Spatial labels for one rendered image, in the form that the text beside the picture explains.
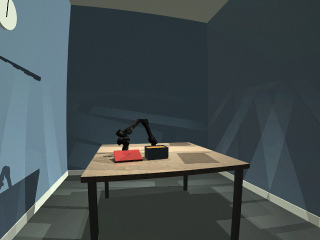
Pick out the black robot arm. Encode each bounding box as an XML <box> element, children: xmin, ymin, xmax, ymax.
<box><xmin>116</xmin><ymin>118</ymin><xmax>158</xmax><ymax>146</ymax></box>

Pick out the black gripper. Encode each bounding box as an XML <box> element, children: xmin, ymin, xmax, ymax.
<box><xmin>122</xmin><ymin>137</ymin><xmax>130</xmax><ymax>150</ymax></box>

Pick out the red rectangular lid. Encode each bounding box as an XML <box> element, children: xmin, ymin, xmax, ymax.
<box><xmin>113</xmin><ymin>149</ymin><xmax>143</xmax><ymax>163</ymax></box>

